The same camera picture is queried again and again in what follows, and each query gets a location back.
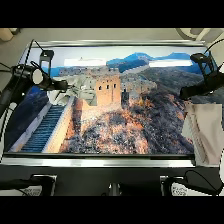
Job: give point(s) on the beige garment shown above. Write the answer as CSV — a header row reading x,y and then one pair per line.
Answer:
x,y
207,130

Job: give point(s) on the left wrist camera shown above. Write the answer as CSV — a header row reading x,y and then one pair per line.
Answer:
x,y
46,56

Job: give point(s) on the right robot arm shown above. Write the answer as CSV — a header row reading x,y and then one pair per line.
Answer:
x,y
215,81

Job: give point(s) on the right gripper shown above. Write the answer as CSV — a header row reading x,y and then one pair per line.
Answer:
x,y
190,92

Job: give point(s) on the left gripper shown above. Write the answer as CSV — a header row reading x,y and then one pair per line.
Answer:
x,y
56,85

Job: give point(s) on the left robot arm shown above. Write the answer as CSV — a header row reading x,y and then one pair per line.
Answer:
x,y
16,83

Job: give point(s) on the silver frame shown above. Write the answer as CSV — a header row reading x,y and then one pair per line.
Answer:
x,y
100,162

